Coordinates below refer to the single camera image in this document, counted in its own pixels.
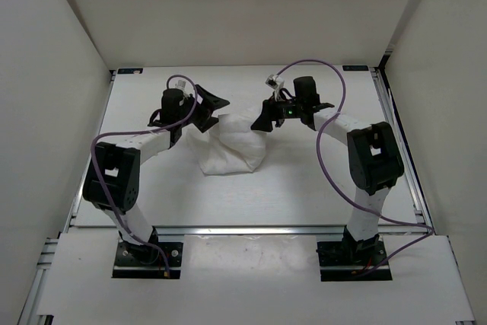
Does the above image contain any white pleated skirt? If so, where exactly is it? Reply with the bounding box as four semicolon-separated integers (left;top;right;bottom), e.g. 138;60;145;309
186;107;266;176

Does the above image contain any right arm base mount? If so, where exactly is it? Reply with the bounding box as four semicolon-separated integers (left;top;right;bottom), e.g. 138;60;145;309
316;228;393;282

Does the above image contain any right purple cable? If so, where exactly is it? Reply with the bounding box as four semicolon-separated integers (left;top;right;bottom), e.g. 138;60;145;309
275;59;437;276

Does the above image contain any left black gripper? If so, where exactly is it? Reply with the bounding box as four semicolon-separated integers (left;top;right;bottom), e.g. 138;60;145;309
177;84;229;132

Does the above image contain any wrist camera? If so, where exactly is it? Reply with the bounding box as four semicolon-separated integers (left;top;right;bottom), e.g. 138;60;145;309
173;78;189;97
266;74;285;101

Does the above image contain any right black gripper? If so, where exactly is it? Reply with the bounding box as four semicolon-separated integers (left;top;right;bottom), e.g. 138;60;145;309
250;91;304;132

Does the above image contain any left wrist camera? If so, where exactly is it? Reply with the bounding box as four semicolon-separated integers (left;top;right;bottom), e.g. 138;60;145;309
173;78;189;97

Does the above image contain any purple cable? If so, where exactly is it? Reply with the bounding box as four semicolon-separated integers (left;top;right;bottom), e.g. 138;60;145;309
275;59;437;276
91;75;201;276

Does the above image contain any aluminium frame rail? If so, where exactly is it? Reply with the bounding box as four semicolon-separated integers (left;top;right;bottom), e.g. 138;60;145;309
61;225;428;236

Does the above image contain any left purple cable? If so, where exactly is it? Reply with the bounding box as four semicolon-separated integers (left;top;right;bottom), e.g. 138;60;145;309
91;75;201;276

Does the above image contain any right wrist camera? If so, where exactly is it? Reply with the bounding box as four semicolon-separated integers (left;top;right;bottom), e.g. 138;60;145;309
266;74;285;101

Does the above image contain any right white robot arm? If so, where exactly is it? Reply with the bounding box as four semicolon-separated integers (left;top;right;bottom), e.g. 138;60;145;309
251;75;404;264

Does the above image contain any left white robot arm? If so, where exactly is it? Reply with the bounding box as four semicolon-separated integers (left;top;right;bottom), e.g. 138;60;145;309
82;85;230;264

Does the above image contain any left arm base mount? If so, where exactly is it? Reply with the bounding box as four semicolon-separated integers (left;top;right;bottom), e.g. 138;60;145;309
112;240;183;279

